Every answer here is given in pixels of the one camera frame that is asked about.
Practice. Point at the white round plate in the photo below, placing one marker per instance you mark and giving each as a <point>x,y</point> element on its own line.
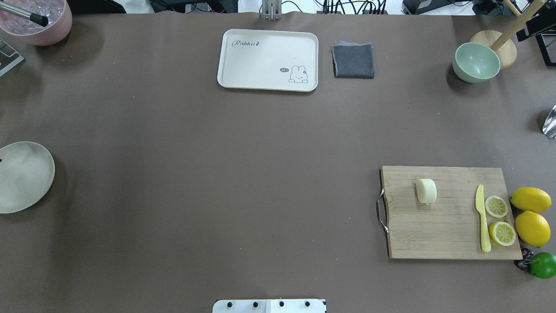
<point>26,173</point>

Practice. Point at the cream rabbit tray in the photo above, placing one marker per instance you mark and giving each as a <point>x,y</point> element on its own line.
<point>268,60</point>

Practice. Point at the white bun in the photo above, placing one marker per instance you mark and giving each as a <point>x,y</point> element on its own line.
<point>426,191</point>

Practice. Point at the grey folded cloth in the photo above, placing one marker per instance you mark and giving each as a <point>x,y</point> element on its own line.
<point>353,60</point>

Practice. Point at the wooden cutting board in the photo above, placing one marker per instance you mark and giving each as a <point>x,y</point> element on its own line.
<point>448,229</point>

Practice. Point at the yellow plastic knife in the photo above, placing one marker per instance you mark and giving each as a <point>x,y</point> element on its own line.
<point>484,238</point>

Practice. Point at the mint green bowl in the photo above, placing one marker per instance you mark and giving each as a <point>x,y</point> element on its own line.
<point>475,63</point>

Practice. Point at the lemon half slice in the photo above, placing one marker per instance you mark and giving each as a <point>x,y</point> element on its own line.
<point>502,233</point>
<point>496,206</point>

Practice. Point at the wooden cup tree stand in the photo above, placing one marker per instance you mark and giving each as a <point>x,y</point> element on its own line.
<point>501,43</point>

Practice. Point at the yellow lemon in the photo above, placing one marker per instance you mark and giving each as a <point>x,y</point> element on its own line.
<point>533,228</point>
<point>531,198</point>

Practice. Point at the steel rod black tip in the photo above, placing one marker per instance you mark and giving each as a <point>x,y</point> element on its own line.
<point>16,11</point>

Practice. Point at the steel scoop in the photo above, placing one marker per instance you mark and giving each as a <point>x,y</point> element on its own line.
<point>549,125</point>

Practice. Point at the pink bowl with ice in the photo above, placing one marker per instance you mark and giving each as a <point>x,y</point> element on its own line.
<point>57,12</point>

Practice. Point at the green lime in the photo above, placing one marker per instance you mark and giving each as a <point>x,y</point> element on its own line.
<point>543,265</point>

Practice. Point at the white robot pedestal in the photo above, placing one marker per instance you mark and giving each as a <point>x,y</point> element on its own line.
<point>270,306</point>

